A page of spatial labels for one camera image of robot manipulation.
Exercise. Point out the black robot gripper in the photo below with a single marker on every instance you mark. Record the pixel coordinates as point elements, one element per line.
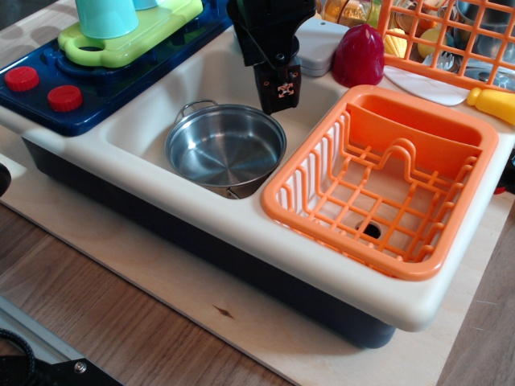
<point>265,32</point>

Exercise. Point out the stainless steel pan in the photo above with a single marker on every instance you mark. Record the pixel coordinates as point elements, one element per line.
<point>228,149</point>

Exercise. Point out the orange plastic drying rack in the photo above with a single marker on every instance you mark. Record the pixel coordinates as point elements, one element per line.
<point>385,179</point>

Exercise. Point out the cream toy sink unit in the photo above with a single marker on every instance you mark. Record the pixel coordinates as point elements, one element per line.
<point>121,163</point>

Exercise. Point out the grey faucet base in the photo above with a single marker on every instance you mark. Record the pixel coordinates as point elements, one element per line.
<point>318,41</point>

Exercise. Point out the dark red plastic toy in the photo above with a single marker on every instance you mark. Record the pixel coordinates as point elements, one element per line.
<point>359,57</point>

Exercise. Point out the yellow toy corn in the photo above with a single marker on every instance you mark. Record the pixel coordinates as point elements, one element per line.
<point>396,43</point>

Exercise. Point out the lime green cutting board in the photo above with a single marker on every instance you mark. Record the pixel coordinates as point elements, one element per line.
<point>157,21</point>

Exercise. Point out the white plastic plate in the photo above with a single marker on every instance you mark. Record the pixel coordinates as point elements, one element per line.
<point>426,88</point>

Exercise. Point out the teal plastic cup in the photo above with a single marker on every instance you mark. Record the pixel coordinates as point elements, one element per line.
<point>106,19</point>

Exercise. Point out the orange plastic basket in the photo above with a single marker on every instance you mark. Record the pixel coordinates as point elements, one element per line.
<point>468,44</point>

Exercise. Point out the red stove knob right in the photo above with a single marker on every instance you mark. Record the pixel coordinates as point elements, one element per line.
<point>65,98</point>

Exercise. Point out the red stove knob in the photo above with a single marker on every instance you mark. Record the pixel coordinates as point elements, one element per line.
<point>21,79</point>
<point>65,98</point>

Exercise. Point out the blue toy stove top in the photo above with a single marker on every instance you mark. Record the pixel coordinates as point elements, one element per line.
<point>105,90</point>

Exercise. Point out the red stove knob left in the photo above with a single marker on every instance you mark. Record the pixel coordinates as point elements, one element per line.
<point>21,79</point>

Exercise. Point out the light plywood board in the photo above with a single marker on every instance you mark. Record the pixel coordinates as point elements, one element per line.
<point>149,313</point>

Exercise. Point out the yellow plastic toy handle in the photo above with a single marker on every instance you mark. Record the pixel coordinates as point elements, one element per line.
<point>493,102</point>

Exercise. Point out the black mount bracket with screw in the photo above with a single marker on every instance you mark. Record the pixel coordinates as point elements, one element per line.
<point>74,372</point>

